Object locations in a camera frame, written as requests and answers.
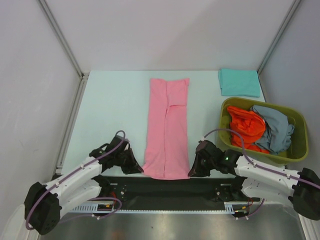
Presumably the grey slotted cable duct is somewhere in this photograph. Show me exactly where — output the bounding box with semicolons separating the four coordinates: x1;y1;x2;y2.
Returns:
69;200;247;215

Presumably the aluminium frame rail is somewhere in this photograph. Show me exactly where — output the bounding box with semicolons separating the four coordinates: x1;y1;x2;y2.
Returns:
259;192;293;206

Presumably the orange t shirt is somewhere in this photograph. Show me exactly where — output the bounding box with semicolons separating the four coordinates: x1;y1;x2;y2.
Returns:
227;106;270;154

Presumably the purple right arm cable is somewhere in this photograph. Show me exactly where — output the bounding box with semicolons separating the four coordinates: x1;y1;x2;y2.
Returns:
201;128;320;220

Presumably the pink t shirt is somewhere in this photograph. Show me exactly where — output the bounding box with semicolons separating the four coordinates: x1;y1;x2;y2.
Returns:
142;78;190;180

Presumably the olive green plastic basket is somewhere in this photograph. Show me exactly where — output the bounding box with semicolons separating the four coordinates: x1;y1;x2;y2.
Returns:
218;97;309;165

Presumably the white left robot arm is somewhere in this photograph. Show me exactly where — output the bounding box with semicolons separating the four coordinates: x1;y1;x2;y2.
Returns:
24;135;143;235

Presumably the aluminium corner post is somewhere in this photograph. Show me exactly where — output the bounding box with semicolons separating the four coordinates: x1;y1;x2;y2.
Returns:
257;0;302;76
36;0;90;80

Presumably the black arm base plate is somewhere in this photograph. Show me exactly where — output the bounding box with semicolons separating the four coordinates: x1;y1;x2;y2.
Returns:
94;175;260;206

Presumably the folded teal t shirt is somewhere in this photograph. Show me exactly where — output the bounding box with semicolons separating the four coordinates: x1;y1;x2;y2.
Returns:
218;68;261;98

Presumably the right aluminium corner post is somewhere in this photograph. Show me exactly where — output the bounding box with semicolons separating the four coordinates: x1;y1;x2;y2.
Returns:
257;0;302;76

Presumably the left aluminium corner post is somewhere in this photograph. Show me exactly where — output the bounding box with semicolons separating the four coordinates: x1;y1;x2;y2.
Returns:
36;0;90;80

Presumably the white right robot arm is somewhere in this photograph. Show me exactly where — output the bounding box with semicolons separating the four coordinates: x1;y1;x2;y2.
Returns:
188;140;320;221

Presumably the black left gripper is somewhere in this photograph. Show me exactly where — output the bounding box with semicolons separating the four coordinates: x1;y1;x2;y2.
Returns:
114;147;144;175

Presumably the grey blue t shirt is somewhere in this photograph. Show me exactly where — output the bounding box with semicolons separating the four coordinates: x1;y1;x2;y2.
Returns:
250;105;295;155

